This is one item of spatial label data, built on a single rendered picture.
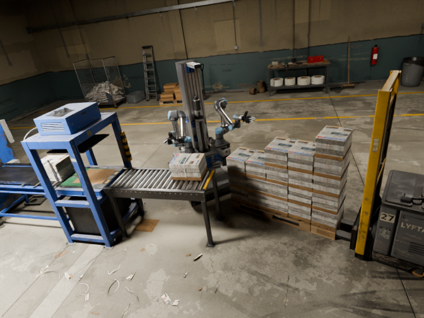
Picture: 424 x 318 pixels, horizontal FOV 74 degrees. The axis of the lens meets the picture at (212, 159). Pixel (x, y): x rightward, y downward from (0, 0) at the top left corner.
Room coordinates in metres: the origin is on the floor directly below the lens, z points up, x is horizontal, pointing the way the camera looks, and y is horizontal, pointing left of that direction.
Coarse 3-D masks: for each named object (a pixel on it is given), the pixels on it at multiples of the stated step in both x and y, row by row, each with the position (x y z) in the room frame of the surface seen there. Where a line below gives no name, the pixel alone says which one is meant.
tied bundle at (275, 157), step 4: (264, 152) 3.00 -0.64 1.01; (268, 152) 2.97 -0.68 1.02; (272, 152) 2.94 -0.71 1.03; (276, 152) 2.90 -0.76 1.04; (280, 152) 2.87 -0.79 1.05; (284, 152) 2.84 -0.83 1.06; (268, 156) 2.97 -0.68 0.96; (272, 156) 2.94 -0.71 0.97; (276, 156) 2.90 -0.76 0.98; (280, 156) 2.88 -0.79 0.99; (284, 156) 2.85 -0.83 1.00; (268, 160) 2.97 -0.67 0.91; (272, 160) 2.94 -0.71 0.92; (276, 160) 2.90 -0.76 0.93; (280, 160) 2.87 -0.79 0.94; (284, 160) 2.85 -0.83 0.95; (276, 164) 2.90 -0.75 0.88; (280, 164) 2.87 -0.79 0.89; (284, 164) 2.85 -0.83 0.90
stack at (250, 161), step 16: (240, 160) 3.22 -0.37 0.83; (256, 160) 3.16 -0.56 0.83; (240, 176) 3.23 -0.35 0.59; (272, 176) 2.94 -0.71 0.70; (288, 176) 2.81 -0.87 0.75; (304, 176) 2.70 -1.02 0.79; (240, 192) 3.26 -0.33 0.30; (272, 192) 2.95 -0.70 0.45; (288, 192) 2.84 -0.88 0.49; (304, 192) 2.69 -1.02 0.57; (240, 208) 3.27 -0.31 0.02; (256, 208) 3.10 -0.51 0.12; (272, 208) 2.96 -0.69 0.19; (288, 208) 2.81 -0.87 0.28; (304, 208) 2.68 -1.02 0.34; (288, 224) 2.81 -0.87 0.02; (304, 224) 2.68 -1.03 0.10
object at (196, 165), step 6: (192, 156) 3.12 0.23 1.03; (198, 156) 3.09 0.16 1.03; (204, 156) 3.16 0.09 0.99; (192, 162) 2.97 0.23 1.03; (198, 162) 2.95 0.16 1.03; (204, 162) 3.11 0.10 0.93; (192, 168) 2.92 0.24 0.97; (198, 168) 2.90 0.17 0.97; (204, 168) 3.07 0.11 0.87; (192, 174) 2.93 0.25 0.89; (198, 174) 2.91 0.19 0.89
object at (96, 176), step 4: (88, 172) 3.56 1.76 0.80; (92, 172) 3.55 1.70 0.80; (96, 172) 3.53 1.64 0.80; (100, 172) 3.51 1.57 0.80; (104, 172) 3.49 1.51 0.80; (108, 172) 3.48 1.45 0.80; (112, 172) 3.46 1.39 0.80; (88, 176) 3.45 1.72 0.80; (92, 176) 3.43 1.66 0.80; (96, 176) 3.41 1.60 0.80; (100, 176) 3.40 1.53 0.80; (104, 176) 3.38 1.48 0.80; (108, 176) 3.36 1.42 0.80; (76, 180) 3.37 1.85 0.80; (92, 180) 3.30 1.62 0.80; (96, 180) 3.29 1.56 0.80; (100, 180) 3.27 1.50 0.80; (104, 180) 3.25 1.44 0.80
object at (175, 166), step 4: (176, 156) 3.18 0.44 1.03; (180, 156) 3.16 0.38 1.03; (184, 156) 3.16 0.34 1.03; (172, 160) 3.10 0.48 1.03; (176, 160) 3.08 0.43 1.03; (180, 160) 3.06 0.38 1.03; (172, 164) 3.00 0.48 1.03; (176, 164) 2.98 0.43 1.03; (180, 164) 2.97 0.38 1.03; (172, 168) 3.01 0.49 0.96; (176, 168) 2.99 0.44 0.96; (180, 168) 2.97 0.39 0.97; (172, 172) 3.02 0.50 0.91; (176, 172) 3.00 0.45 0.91; (180, 172) 2.98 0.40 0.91; (172, 176) 3.01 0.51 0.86; (176, 176) 3.00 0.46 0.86; (180, 176) 2.98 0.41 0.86
